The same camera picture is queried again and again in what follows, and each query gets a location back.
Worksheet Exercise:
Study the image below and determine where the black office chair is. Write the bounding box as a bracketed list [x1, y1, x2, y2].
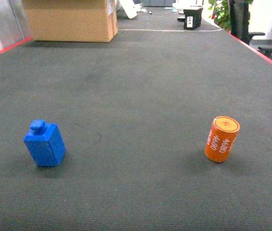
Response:
[228, 0, 272, 60]

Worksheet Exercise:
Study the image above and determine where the white foam piece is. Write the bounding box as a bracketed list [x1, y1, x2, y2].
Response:
[118, 0, 137, 19]

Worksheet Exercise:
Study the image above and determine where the black box with white label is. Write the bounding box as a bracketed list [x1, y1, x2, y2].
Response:
[184, 7, 203, 30]

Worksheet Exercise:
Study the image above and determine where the large cardboard box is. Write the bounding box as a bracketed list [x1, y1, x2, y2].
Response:
[22, 0, 118, 42]

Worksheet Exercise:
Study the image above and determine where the orange cylindrical 4680 cap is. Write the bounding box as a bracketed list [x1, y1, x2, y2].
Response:
[204, 116, 240, 163]

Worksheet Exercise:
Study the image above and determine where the green potted plant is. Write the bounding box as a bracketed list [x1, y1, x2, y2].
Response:
[208, 0, 231, 32]

